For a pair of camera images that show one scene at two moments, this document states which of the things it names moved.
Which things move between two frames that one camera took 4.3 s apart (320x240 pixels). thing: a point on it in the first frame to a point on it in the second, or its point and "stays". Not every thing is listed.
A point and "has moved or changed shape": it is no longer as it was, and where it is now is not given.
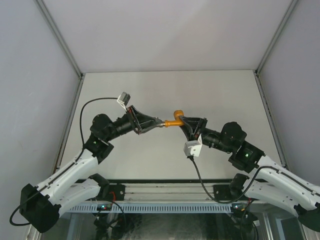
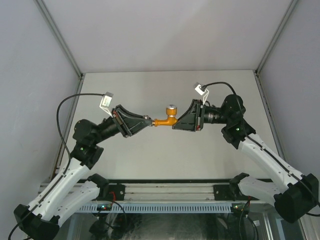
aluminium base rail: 168,192 stays
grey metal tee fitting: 163,124 has moved or changed shape
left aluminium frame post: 75,65 stays
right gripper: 196,123 to 193,119
